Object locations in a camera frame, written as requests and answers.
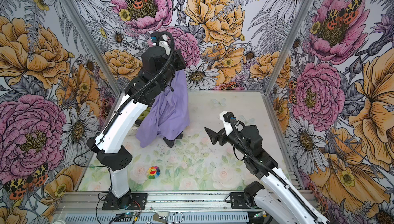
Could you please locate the aluminium corner post left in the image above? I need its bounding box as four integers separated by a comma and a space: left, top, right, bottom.
59, 0, 121, 96

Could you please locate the aluminium corner post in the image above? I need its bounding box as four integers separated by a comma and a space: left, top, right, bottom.
59, 0, 121, 96
265, 0, 314, 95

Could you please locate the lavender purple cloth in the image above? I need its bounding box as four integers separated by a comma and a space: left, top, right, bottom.
136, 70, 190, 148

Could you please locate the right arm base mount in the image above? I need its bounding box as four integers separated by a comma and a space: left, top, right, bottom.
229, 192, 257, 209

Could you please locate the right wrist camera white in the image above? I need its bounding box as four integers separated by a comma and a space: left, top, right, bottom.
220, 111, 238, 135

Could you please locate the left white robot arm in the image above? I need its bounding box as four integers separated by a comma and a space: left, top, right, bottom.
87, 46, 186, 210

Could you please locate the metal carabiner hook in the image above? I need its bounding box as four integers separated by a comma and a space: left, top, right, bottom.
153, 212, 185, 224

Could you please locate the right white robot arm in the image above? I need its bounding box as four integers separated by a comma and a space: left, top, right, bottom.
205, 125, 330, 224

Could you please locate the black cable conduit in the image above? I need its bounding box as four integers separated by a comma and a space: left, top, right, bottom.
229, 116, 322, 224
103, 31, 175, 135

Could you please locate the dark grey denim cloth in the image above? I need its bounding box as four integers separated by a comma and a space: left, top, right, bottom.
163, 133, 183, 148

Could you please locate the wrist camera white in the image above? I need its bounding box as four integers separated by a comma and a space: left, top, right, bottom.
150, 32, 171, 55
220, 111, 238, 135

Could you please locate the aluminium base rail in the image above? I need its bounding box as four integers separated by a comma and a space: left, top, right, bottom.
53, 191, 277, 224

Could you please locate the left black cable conduit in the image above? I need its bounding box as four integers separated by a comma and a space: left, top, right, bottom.
103, 31, 175, 135

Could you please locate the aluminium corner post right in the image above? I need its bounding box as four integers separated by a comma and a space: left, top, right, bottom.
265, 0, 314, 95

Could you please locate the rainbow smiley flower sticker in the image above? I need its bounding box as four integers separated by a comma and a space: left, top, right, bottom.
147, 166, 160, 179

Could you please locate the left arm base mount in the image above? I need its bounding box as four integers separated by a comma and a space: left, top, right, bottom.
102, 191, 148, 211

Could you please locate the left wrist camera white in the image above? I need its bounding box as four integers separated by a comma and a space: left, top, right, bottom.
150, 32, 171, 55

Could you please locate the right black cable conduit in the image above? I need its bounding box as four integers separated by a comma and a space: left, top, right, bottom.
229, 116, 322, 224

